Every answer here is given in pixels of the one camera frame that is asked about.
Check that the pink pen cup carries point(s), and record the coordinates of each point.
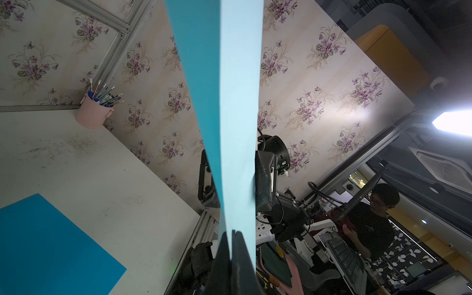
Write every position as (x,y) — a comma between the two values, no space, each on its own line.
(91,114)

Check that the pens in cup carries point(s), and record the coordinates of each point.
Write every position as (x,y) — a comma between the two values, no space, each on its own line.
(102,95)

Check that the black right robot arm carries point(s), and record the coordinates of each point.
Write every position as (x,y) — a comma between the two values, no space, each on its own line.
(279,217)

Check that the dark blue paper sheet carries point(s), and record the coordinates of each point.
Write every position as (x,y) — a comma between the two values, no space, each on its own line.
(44,253)

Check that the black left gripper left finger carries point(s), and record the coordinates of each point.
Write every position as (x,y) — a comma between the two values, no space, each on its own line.
(219,281)

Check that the seated person in black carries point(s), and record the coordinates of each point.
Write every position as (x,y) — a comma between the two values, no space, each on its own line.
(366,228)

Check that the light blue paper sheet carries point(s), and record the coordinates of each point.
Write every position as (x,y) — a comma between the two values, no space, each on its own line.
(219,44)

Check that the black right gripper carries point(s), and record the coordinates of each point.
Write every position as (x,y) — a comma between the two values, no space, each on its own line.
(272,158)

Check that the aluminium mounting rail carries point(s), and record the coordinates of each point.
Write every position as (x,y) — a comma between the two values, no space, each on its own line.
(194,267)

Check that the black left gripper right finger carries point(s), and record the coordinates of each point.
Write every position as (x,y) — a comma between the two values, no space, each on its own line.
(244,280)

